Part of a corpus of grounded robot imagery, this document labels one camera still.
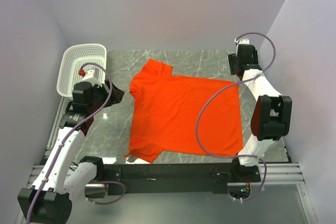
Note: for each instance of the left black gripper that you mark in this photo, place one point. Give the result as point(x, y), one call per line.
point(117, 96)

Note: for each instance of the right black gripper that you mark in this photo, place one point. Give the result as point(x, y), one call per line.
point(233, 61)

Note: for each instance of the orange t shirt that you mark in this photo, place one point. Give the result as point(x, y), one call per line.
point(183, 114)

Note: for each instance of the white perforated plastic basket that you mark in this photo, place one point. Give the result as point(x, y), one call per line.
point(73, 58)

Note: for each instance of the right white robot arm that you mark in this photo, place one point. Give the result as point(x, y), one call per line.
point(272, 114)

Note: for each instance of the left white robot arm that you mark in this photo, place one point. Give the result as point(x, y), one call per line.
point(49, 198)

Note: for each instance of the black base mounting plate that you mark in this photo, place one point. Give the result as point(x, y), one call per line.
point(175, 178)

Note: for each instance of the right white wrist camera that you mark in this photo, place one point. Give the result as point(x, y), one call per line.
point(244, 41)

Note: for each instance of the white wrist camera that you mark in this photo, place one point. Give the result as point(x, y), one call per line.
point(244, 41)
point(91, 75)

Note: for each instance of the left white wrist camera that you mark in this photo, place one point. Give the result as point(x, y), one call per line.
point(91, 75)

